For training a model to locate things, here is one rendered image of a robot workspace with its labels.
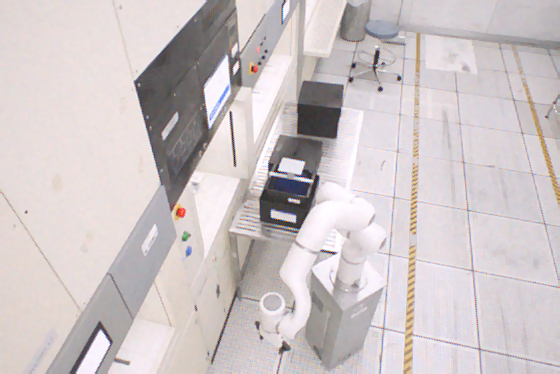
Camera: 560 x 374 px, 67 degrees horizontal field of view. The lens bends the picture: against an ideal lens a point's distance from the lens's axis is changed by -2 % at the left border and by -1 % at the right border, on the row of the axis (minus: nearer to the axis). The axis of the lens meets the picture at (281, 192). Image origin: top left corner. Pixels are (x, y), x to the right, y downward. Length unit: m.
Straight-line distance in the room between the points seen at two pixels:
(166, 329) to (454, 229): 2.40
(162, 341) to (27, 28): 1.38
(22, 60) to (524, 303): 3.16
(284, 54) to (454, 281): 2.16
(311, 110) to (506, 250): 1.84
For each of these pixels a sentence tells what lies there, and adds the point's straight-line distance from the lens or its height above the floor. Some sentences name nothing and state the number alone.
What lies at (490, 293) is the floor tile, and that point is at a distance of 3.34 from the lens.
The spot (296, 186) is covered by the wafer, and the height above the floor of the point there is 0.94.
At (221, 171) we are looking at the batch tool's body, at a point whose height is 0.90.
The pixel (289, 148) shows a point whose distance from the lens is 2.66.
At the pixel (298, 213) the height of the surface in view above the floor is 0.89.
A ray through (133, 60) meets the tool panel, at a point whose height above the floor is 2.01.
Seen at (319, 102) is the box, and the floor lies 1.01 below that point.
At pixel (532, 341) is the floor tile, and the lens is 3.27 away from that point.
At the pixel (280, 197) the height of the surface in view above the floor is 0.95.
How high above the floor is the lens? 2.58
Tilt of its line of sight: 46 degrees down
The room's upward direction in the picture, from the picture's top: 1 degrees clockwise
